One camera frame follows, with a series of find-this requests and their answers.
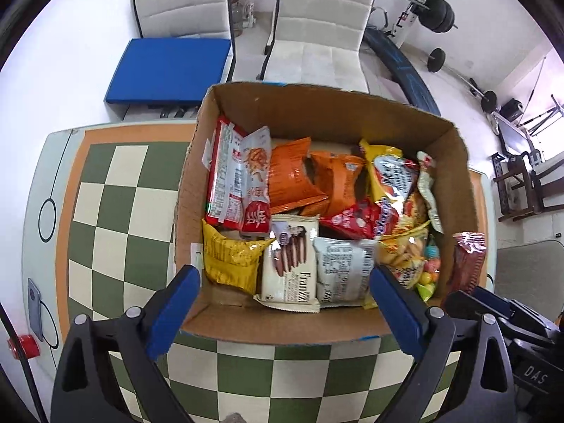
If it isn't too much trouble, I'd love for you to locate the red button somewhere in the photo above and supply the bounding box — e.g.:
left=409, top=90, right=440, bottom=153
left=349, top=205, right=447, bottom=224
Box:
left=8, top=335, right=41, bottom=358

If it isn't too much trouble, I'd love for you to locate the dark wooden rack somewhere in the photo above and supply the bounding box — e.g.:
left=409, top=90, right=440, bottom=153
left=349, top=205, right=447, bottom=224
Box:
left=491, top=150, right=564, bottom=223

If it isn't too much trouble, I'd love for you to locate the brown cardboard box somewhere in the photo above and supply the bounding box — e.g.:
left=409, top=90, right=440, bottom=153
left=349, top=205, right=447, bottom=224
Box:
left=173, top=80, right=482, bottom=345

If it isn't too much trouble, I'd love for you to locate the glass jar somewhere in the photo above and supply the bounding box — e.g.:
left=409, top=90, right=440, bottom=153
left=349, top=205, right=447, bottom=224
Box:
left=231, top=0, right=256, bottom=38

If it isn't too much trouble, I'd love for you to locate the white wafer stick packet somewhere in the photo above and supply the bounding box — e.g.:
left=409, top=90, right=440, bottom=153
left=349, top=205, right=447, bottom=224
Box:
left=253, top=214, right=321, bottom=313

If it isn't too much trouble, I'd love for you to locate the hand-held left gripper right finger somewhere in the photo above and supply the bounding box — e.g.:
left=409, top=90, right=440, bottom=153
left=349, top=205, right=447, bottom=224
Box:
left=369, top=265, right=518, bottom=423

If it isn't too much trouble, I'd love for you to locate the red and white snack packet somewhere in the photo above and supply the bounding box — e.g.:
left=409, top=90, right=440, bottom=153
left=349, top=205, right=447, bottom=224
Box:
left=203, top=116, right=247, bottom=230

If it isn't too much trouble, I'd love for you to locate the white and green snack packet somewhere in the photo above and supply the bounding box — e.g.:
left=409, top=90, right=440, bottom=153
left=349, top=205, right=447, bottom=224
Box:
left=415, top=151, right=443, bottom=234

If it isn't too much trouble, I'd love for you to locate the small red snack packet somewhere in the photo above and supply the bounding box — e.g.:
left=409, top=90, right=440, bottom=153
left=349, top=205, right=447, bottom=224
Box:
left=319, top=200, right=399, bottom=241

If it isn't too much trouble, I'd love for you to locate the yellow snack packet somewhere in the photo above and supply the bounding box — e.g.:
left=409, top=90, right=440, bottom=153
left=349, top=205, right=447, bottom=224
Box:
left=202, top=219, right=276, bottom=294

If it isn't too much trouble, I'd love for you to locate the black barbell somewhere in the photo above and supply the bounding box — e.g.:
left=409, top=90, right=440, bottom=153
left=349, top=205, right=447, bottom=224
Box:
left=425, top=48, right=498, bottom=113

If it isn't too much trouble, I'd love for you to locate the dark red snack packet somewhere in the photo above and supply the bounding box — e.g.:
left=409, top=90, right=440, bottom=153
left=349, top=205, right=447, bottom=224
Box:
left=447, top=231, right=488, bottom=296

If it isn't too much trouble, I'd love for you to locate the white padded chair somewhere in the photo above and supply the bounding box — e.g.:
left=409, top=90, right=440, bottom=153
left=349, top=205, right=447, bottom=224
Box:
left=258, top=0, right=380, bottom=94
left=132, top=0, right=236, bottom=84

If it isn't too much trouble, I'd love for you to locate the grey exercise machine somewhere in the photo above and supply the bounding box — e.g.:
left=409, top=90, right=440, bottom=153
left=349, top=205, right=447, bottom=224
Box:
left=493, top=92, right=564, bottom=151

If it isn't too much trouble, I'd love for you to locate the orange snack packet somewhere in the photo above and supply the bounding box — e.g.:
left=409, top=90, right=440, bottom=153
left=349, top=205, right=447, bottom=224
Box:
left=304, top=150, right=366, bottom=219
left=267, top=136, right=329, bottom=214

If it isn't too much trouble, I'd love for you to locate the white and grey snack packet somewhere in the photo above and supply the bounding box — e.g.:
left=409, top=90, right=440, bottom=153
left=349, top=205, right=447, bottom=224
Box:
left=313, top=237, right=377, bottom=309

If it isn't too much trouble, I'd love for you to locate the grey device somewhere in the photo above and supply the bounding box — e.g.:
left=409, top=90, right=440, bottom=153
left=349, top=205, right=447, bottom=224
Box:
left=27, top=277, right=45, bottom=342

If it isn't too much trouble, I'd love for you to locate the blue seat cushion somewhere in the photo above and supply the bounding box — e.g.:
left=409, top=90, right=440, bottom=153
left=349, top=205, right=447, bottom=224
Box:
left=104, top=37, right=233, bottom=109

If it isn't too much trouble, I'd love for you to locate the yellow cracker packet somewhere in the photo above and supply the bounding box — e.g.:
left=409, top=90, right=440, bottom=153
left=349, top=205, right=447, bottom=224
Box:
left=376, top=222, right=430, bottom=292

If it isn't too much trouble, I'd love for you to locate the yellow instant noodle packet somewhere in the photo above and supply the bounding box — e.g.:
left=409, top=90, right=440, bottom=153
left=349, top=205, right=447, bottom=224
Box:
left=359, top=138, right=430, bottom=239

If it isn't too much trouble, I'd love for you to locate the colourful candy bag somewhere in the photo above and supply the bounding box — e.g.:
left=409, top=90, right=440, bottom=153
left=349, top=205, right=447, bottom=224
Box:
left=416, top=235, right=441, bottom=302

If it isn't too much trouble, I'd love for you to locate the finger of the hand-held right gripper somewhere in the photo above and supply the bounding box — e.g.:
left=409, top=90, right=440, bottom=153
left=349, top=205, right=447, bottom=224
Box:
left=443, top=290, right=498, bottom=318

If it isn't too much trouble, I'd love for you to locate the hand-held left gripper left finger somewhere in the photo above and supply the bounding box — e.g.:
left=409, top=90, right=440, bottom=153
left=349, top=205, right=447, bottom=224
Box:
left=50, top=264, right=201, bottom=423

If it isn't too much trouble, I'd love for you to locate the grey chair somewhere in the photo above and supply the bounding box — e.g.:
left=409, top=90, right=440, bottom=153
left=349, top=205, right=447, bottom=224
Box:
left=493, top=238, right=564, bottom=318

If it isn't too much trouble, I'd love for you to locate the white weight rack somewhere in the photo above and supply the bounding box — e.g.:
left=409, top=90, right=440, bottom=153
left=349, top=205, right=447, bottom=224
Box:
left=383, top=0, right=456, bottom=49

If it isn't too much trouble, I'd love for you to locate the red fries snack packet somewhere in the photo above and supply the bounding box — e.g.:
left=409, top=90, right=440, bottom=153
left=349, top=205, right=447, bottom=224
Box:
left=240, top=125, right=271, bottom=236

